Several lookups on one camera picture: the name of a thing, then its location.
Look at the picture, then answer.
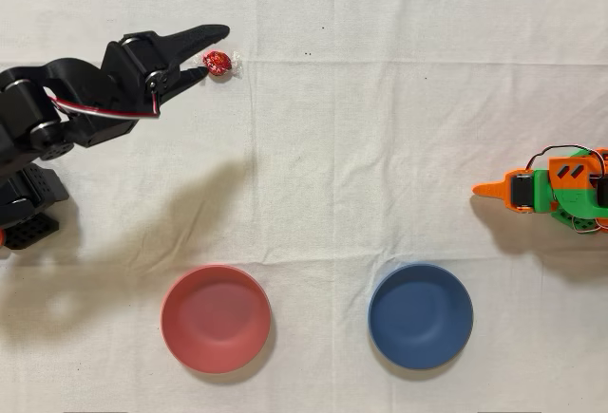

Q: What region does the red candy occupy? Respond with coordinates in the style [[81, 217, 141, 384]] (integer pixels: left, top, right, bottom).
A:
[[192, 48, 244, 81]]

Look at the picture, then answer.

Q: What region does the red bowl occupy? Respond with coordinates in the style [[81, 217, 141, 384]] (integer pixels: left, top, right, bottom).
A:
[[160, 264, 273, 375]]

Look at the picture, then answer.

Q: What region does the blue bowl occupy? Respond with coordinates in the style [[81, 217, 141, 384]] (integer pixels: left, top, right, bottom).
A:
[[367, 262, 475, 370]]

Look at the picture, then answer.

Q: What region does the white tablecloth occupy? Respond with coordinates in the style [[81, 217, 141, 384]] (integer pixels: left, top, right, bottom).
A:
[[0, 0, 608, 413]]

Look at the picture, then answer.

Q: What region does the orange arm servo cable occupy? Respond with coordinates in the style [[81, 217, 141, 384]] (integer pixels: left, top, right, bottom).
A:
[[524, 145, 596, 170]]

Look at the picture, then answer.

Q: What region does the black arm servo cable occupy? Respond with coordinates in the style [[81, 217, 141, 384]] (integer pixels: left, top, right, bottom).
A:
[[45, 87, 163, 122]]

